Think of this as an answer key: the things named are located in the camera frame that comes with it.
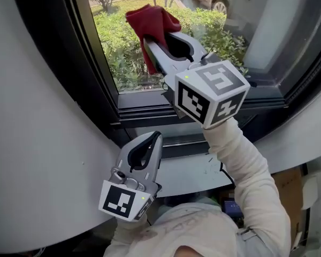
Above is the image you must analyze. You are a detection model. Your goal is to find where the person's left forearm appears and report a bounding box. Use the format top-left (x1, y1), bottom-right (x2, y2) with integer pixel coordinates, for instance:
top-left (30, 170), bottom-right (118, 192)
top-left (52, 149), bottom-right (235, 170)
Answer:
top-left (111, 217), bottom-right (150, 257)

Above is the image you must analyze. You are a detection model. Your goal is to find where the white plastic casing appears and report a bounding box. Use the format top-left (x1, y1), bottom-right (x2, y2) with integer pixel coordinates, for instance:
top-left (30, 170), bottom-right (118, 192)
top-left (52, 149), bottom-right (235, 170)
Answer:
top-left (301, 171), bottom-right (321, 211)

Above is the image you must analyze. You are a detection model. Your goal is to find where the black framed window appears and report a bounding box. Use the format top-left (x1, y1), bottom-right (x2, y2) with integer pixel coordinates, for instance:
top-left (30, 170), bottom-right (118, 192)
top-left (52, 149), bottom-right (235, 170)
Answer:
top-left (10, 0), bottom-right (321, 159)

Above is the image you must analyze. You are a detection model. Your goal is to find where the tall glass window pane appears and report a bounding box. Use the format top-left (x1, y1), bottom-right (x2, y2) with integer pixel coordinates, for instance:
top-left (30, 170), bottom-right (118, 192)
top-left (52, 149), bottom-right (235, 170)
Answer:
top-left (84, 0), bottom-right (321, 92)

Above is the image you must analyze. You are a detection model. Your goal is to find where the black cable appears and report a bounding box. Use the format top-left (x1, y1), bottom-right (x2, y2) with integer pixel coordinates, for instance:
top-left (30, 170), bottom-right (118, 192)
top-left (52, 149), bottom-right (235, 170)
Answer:
top-left (218, 161), bottom-right (236, 188)

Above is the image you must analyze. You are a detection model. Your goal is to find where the short glass window pane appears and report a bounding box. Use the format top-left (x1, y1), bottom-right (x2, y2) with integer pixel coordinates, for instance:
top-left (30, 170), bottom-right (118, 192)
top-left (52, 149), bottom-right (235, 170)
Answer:
top-left (128, 126), bottom-right (207, 146)

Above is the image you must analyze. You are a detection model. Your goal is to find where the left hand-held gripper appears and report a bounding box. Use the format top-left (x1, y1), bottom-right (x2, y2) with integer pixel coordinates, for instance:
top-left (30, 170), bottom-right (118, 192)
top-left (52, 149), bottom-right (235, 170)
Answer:
top-left (98, 131), bottom-right (163, 221)

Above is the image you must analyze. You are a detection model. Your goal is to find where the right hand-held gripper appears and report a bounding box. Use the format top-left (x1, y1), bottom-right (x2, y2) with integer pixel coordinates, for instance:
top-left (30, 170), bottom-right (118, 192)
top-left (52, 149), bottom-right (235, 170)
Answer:
top-left (143, 32), bottom-right (251, 130)

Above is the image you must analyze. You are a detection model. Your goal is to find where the large cardboard box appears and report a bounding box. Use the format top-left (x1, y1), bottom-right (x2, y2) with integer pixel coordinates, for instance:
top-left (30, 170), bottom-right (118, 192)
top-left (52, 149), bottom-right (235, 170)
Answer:
top-left (270, 167), bottom-right (304, 240)

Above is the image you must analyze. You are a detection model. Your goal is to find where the blue electronic device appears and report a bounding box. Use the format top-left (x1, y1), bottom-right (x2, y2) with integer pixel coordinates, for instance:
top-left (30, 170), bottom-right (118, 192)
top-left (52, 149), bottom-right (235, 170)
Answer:
top-left (224, 199), bottom-right (242, 217)

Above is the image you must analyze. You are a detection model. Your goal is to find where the person's cream shirt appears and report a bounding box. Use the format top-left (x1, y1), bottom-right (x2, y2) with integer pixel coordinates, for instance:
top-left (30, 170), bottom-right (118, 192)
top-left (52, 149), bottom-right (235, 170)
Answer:
top-left (104, 202), bottom-right (257, 257)

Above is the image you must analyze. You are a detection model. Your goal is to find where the green hedge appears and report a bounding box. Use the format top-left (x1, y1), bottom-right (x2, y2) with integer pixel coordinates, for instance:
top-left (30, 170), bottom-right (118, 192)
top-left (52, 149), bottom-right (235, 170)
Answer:
top-left (92, 0), bottom-right (249, 92)

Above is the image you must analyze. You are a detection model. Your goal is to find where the red cloth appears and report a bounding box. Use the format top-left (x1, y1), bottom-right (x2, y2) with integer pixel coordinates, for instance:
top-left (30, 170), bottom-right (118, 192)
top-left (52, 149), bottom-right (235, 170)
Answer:
top-left (125, 4), bottom-right (182, 75)

